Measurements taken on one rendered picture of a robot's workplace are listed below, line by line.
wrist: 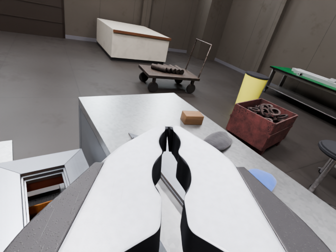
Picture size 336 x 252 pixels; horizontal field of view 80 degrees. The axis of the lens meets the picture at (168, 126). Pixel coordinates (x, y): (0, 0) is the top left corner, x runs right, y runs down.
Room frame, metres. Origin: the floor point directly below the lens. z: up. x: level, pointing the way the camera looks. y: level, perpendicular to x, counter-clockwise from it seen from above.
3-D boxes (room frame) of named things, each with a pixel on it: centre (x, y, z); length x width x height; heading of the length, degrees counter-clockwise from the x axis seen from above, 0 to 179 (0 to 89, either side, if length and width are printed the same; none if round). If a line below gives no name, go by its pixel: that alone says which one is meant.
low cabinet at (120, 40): (6.96, 1.83, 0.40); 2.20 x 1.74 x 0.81; 34
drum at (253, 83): (4.37, -1.56, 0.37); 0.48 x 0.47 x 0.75; 33
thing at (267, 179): (0.58, -0.37, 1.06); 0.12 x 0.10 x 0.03; 148
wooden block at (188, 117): (0.93, -0.11, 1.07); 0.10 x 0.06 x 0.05; 114
